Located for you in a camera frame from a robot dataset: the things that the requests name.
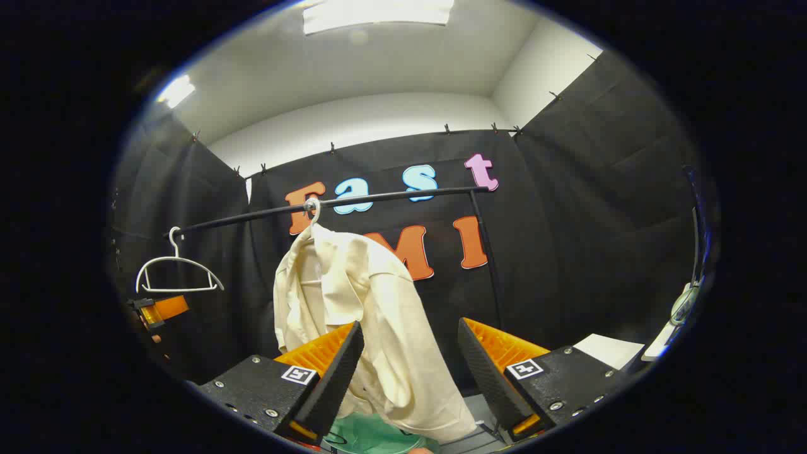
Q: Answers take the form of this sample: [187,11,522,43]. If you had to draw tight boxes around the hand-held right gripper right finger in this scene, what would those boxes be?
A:
[457,317,631,442]

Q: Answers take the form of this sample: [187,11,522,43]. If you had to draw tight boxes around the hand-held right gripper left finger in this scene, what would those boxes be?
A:
[197,320,365,445]

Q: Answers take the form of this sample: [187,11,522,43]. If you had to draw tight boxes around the green laundry hamper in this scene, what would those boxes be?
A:
[325,413,442,454]

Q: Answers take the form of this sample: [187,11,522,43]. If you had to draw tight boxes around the cream shirt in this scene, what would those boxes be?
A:
[272,224,478,444]

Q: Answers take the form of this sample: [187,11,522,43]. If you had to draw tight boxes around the white clothes hanger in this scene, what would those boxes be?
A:
[136,226,225,294]
[303,197,323,235]

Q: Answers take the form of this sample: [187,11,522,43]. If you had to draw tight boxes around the white panel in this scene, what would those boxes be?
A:
[572,333,645,371]

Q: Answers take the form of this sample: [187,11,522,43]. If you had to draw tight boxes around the black backdrop cloth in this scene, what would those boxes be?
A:
[107,50,704,385]

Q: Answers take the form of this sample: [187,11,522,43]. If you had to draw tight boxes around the white strip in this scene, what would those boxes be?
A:
[642,284,702,361]

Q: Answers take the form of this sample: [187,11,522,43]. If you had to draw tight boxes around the small ceiling light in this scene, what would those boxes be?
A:
[156,74,196,109]

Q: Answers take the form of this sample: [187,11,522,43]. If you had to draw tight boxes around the row of small backdrop clips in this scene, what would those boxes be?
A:
[189,52,600,177]

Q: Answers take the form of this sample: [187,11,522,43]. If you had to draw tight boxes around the large ceiling light panel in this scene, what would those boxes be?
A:
[303,0,455,35]

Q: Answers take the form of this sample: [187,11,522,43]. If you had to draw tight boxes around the black clothes rail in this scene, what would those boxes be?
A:
[165,186,505,332]

